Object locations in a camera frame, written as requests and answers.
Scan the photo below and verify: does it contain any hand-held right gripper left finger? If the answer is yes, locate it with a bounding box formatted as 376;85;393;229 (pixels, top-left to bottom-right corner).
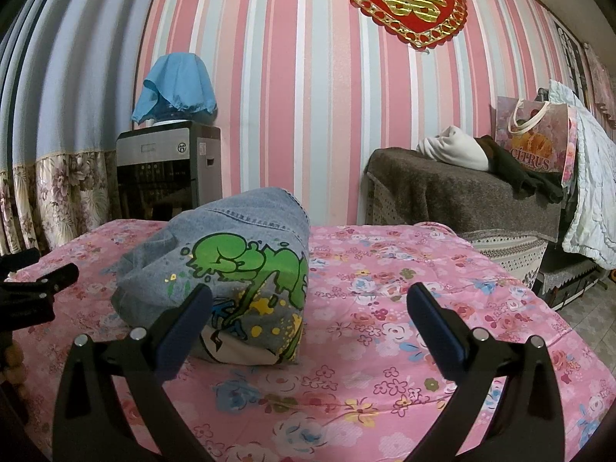
52;283;215;462

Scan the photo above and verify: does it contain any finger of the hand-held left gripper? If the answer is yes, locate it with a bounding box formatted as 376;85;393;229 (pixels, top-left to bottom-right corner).
0;263;80;301
0;248;42;273

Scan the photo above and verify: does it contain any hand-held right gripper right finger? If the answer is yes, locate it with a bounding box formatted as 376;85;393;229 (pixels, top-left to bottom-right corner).
407;283;566;462

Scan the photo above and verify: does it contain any printed denim jacket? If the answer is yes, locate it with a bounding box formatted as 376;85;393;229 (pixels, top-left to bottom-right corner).
110;187;311;365

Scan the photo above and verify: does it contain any person's left hand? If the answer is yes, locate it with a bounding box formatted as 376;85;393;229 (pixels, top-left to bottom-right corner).
0;341;30;395

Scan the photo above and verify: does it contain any pink floral bed sheet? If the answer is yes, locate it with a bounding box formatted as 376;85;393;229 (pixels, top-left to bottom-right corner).
10;219;616;462

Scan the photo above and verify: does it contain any grey patterned furniture cover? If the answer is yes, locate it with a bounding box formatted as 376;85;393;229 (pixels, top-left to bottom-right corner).
457;231;549;292

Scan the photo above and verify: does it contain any blue curtain with floral band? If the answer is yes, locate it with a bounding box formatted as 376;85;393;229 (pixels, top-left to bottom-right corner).
0;0;159;256

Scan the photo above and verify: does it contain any dark low bench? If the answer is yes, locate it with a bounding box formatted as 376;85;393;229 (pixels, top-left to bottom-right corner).
534;254;608;313

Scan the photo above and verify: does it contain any brown blanket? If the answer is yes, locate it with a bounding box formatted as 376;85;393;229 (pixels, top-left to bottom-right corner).
365;147;564;244

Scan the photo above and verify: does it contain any grey water dispenser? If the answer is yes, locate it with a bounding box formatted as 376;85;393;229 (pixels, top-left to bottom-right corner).
115;121;222;224

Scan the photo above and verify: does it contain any black cloth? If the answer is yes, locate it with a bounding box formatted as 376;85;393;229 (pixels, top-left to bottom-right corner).
474;136;565;204

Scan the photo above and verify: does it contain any white folded cloth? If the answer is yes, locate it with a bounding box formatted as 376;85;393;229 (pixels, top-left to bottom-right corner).
416;125;490;171

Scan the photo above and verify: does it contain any floral gift bag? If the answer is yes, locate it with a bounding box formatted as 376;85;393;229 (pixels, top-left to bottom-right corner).
495;95;577;187

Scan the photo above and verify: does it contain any white quilt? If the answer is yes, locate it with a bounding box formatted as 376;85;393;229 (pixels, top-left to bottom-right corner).
549;79;616;270

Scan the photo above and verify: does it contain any blue cloth cover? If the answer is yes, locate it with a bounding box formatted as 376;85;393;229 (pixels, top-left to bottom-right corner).
131;53;218;123

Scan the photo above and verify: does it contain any pink floral curtain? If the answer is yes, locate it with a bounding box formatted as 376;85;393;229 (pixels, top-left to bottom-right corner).
584;42;616;128

